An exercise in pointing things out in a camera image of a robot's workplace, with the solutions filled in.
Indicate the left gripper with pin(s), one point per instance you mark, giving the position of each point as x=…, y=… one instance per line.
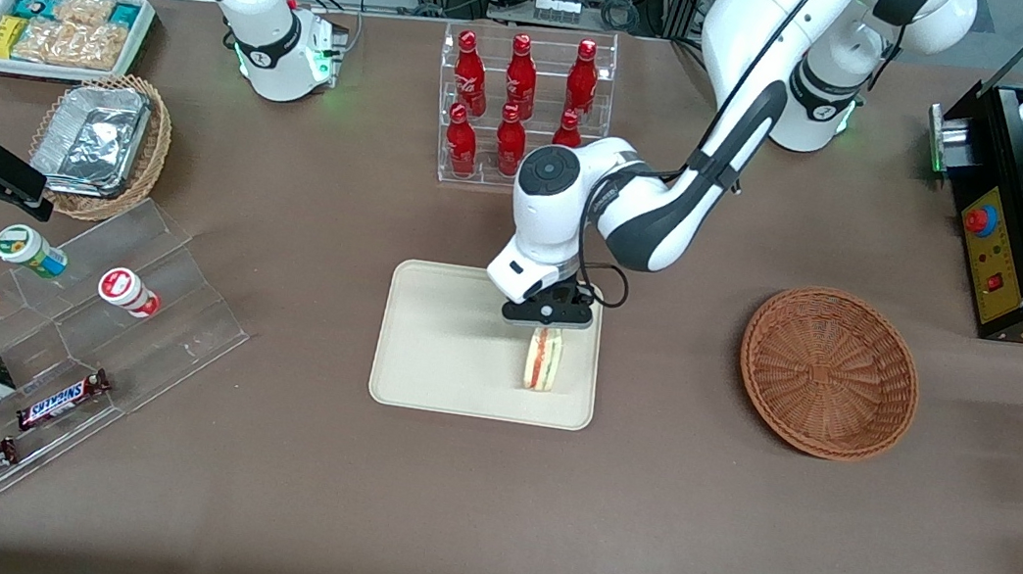
x=562, y=293

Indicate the triangle sandwich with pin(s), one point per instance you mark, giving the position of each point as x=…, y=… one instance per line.
x=544, y=361

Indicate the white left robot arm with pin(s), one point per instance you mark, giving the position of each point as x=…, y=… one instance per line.
x=749, y=61

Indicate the cream plastic tray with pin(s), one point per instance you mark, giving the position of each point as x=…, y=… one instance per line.
x=444, y=347

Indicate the light wicker basket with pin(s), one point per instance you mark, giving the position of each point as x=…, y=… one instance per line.
x=155, y=141

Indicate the brown wicker basket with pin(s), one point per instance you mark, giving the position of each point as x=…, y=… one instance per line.
x=826, y=373

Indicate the green-lidded white yogurt bottle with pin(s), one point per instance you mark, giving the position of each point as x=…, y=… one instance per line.
x=27, y=248

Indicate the clear acrylic bottle rack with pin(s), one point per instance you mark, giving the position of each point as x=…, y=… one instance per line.
x=534, y=157

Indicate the stacked aluminium foil trays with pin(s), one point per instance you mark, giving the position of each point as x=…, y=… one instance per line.
x=91, y=138

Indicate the red cola bottle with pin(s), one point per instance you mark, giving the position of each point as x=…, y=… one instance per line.
x=520, y=79
x=510, y=144
x=470, y=74
x=582, y=84
x=568, y=132
x=461, y=144

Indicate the yellow snack packet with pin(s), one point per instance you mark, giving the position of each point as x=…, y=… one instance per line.
x=7, y=36

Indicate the clear cracker bag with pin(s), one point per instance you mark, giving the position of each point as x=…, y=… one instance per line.
x=69, y=43
x=84, y=8

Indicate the red-lidded white yogurt bottle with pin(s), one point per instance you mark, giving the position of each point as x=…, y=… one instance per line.
x=126, y=291

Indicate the teal snack packet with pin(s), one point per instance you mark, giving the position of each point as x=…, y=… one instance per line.
x=123, y=15
x=33, y=5

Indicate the white snack bin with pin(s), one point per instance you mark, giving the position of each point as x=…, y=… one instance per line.
x=140, y=46

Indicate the clear acrylic stepped display stand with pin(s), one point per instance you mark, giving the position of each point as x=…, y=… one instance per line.
x=171, y=321

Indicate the white power strip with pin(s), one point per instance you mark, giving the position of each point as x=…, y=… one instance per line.
x=558, y=8

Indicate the red emergency stop button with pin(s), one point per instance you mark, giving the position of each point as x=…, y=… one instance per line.
x=979, y=221

